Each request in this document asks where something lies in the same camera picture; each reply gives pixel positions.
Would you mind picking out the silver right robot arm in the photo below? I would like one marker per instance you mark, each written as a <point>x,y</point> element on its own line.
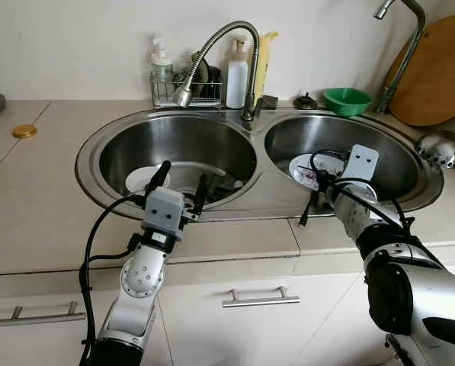
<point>425,290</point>

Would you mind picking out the green plastic bowl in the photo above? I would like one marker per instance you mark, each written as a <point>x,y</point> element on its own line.
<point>347,99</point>

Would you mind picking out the dark sink stopper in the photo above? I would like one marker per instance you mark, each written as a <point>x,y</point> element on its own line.
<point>305,101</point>

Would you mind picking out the silver flexible gooseneck faucet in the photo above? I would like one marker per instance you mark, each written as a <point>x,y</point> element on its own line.
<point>255,76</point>

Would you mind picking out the gold jar lid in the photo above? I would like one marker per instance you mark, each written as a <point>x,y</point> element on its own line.
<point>24,131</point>

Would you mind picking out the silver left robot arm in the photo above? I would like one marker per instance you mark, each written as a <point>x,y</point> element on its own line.
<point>142,278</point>

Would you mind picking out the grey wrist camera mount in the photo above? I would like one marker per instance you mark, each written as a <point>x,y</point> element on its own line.
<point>360,162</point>
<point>162,213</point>

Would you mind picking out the white detergent bottle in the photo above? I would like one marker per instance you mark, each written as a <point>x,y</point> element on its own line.
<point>236,80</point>

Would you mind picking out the white kitchen base cabinet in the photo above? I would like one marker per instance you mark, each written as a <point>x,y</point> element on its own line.
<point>212,335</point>

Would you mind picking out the dark grey sponge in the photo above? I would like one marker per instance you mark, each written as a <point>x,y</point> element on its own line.
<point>269,103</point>

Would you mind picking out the stainless steel strainer ladle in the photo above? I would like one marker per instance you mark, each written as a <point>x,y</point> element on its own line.
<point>444,149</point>

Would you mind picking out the stainless steel double sink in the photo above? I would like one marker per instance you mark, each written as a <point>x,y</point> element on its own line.
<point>265,191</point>

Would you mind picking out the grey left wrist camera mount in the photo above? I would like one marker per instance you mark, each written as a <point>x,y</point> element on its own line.
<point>162,213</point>

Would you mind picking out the round wooden cutting board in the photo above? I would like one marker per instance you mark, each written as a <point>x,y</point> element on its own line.
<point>440,76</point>

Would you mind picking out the dark scouring pad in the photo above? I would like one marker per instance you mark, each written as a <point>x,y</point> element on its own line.
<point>200,69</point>

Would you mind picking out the clear soap pump bottle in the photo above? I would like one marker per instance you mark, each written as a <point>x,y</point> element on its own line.
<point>161,72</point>

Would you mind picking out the tall dark metal faucet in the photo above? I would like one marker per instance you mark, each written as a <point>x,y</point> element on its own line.
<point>401,69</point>

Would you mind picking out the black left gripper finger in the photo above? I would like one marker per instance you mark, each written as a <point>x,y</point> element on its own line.
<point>160,177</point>
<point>201,192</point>

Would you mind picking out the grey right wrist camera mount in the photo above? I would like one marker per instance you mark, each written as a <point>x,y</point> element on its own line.
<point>360,162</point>

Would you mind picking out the yellow detergent bottle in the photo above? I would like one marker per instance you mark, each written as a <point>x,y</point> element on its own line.
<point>262,69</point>

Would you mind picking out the black cup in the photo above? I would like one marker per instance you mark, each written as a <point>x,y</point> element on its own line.
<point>215,80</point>

